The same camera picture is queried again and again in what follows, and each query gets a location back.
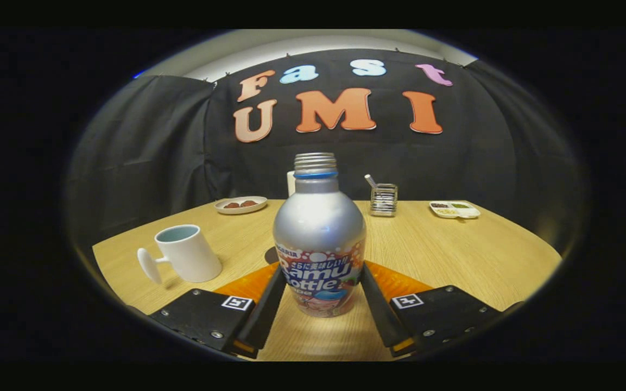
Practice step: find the white cup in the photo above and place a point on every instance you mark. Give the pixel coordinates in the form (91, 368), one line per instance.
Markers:
(190, 258)

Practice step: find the black backdrop cloth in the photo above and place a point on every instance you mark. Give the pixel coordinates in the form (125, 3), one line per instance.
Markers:
(481, 157)

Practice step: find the dark brown coaster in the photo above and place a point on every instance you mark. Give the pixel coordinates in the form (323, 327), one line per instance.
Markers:
(270, 256)

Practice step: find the wooden table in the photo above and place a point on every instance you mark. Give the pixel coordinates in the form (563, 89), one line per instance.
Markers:
(443, 250)

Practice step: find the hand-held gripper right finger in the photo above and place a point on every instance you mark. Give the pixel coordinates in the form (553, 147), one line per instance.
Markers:
(380, 315)

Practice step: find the white divided tray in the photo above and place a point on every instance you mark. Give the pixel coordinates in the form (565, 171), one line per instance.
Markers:
(456, 213)

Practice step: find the white stick utensil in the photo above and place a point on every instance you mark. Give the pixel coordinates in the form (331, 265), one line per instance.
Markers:
(370, 180)

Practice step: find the white toaster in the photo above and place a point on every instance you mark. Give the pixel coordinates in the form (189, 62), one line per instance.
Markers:
(290, 184)

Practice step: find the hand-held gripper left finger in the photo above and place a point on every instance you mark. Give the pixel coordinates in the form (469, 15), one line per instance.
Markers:
(266, 315)

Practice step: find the white round plate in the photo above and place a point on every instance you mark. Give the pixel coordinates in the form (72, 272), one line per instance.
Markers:
(226, 209)

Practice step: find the silver juice bottle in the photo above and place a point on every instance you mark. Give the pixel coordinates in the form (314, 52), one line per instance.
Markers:
(318, 228)

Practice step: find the red-brown food piece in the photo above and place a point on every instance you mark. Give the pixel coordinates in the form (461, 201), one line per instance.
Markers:
(231, 205)
(248, 203)

